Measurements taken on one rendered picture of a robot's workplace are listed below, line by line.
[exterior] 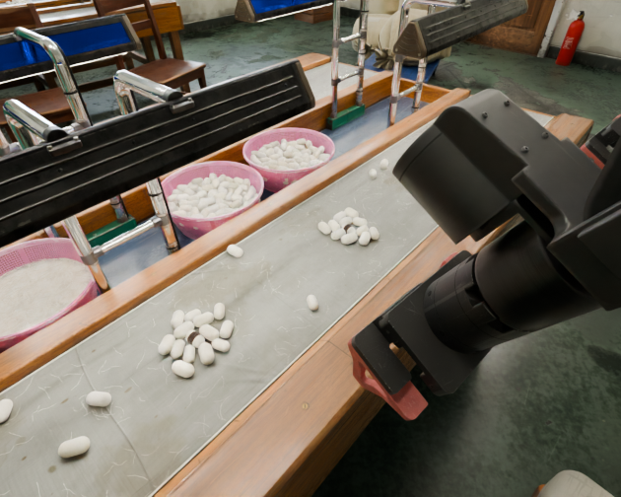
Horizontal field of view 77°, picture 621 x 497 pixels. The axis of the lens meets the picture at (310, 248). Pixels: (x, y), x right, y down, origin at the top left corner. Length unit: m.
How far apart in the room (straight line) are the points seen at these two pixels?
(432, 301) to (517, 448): 1.28
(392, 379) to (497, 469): 1.21
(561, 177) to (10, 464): 0.70
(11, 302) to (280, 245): 0.53
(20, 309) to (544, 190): 0.87
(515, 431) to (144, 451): 1.20
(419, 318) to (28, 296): 0.79
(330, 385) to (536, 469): 1.01
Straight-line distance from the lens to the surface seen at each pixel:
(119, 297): 0.80
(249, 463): 0.58
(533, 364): 1.74
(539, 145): 0.23
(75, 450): 0.67
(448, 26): 1.09
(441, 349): 0.29
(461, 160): 0.22
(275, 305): 0.74
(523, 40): 5.45
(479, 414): 1.55
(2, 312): 0.95
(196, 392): 0.67
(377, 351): 0.29
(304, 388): 0.62
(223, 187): 1.07
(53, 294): 0.92
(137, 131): 0.54
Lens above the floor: 1.30
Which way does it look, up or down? 41 degrees down
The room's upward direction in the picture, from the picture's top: 1 degrees counter-clockwise
